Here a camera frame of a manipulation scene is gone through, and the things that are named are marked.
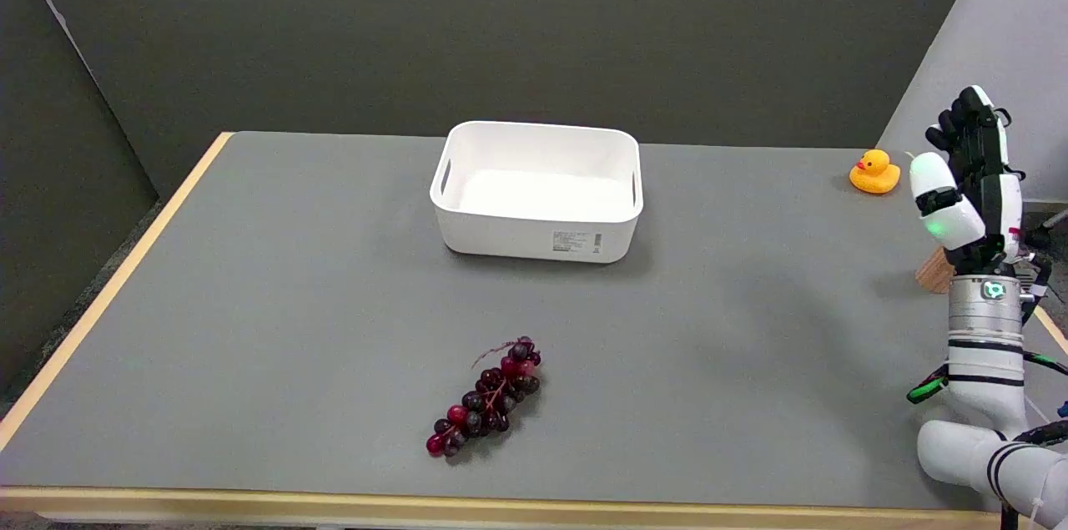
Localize white plastic storage bin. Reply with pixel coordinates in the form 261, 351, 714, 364
429, 121, 644, 265

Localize black chair caster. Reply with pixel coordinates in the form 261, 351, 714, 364
1025, 210, 1068, 251

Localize yellow rubber duck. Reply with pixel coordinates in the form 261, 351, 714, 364
849, 149, 902, 196

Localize wooden cylinder block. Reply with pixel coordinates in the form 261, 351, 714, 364
915, 247, 955, 295

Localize dark red grape bunch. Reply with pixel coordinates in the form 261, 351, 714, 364
426, 336, 543, 459

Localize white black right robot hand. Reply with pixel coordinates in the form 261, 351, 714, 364
909, 85, 1025, 274

